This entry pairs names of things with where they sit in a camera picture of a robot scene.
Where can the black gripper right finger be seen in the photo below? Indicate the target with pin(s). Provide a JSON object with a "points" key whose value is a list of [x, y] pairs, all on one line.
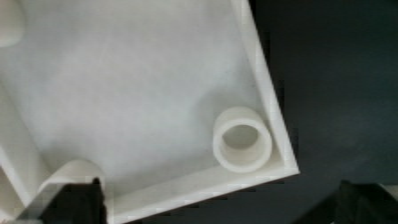
{"points": [[361, 204]]}

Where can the white square tabletop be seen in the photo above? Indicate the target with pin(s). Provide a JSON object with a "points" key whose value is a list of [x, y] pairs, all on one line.
{"points": [[137, 103]]}

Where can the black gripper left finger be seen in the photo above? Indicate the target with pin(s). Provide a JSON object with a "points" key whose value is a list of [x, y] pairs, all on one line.
{"points": [[68, 204]]}

